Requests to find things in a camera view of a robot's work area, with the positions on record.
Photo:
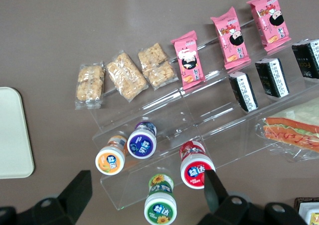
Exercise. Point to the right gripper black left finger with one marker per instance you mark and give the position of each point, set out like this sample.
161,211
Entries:
67,202

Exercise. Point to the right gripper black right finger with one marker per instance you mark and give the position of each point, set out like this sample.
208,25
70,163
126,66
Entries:
224,210

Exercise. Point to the green gum bottle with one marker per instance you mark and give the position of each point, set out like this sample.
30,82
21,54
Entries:
160,210

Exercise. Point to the red gum bottle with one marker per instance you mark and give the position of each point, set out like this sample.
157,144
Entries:
194,170

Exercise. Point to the orange gum bottle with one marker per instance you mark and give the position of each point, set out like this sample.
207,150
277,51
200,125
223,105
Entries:
109,161

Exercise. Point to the black rectangular tray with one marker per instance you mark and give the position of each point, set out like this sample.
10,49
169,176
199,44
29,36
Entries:
297,200

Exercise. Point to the beige plastic tray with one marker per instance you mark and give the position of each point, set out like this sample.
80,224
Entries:
12,135

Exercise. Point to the purple gum bottle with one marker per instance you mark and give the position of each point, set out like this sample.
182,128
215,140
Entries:
141,145

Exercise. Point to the yellow snack pack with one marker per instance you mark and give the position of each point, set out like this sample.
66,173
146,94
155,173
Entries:
314,218

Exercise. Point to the wrapped triangle sandwich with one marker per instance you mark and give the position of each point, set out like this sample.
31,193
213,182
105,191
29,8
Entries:
291,133

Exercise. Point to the clear acrylic tiered stand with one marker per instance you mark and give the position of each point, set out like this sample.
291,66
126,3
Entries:
199,110

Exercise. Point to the clear-wrapped rice cracker pack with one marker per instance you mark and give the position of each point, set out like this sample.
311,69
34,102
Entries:
89,85
125,77
157,65

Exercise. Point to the black tissue pack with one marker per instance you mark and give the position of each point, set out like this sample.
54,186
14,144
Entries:
271,78
243,91
307,59

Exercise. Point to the pink cartoon snack pack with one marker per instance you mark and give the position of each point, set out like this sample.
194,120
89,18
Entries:
270,21
189,63
231,40

